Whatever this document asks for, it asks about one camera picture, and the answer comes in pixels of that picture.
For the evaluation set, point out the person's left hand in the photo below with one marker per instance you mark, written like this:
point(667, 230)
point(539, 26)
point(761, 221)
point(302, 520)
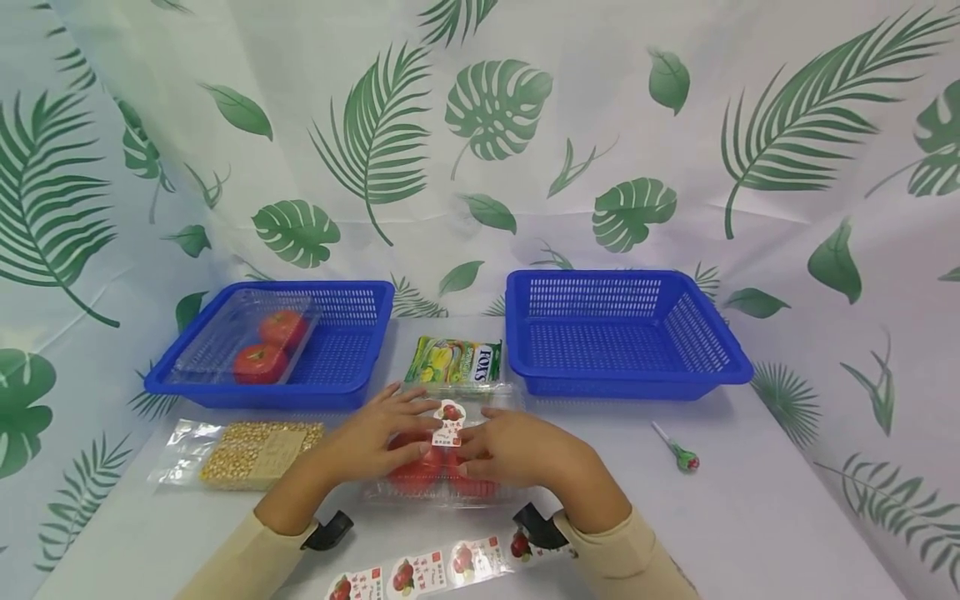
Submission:
point(367, 446)

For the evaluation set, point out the person's right hand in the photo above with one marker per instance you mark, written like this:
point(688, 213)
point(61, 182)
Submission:
point(525, 458)

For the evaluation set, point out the person's left index finger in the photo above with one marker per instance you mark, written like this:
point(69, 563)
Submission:
point(424, 409)

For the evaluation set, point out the person's right thumb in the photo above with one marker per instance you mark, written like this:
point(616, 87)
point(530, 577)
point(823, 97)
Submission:
point(476, 475)

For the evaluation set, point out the person's right index finger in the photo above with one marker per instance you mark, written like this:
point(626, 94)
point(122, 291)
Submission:
point(474, 448)

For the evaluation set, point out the person's right fingers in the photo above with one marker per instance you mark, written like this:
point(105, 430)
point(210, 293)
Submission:
point(499, 417)

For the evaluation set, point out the person's left fingers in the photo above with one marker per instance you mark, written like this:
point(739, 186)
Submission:
point(394, 394)

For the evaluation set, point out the person's left thumb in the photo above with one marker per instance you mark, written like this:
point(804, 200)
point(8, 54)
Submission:
point(420, 459)

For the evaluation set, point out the white tomato print sticker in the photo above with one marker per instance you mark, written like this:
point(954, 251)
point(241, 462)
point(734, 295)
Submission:
point(450, 417)

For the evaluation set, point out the clear plastic clamshell box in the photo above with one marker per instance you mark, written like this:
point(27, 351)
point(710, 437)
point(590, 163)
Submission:
point(201, 354)
point(442, 498)

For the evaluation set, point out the person's right forearm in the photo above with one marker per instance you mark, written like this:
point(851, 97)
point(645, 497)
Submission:
point(619, 550)

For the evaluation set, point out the person's left forearm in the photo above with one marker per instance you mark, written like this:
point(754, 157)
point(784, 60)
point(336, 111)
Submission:
point(251, 554)

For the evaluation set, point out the red tomato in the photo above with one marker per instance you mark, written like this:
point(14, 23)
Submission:
point(474, 489)
point(282, 327)
point(259, 364)
point(411, 480)

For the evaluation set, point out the green candy packet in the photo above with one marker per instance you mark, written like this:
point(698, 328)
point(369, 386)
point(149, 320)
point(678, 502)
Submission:
point(452, 363)

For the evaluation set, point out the blue plastic mesh basket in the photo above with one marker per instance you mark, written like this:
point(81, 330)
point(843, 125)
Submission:
point(600, 342)
point(346, 354)

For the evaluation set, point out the strip of tomato print stickers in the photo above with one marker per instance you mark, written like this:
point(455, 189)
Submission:
point(420, 572)

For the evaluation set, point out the clear bag of corn kernels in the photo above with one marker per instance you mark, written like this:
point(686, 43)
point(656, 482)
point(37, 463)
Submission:
point(251, 454)

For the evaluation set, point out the green red lollipop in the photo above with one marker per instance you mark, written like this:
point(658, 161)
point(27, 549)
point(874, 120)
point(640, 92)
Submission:
point(684, 457)

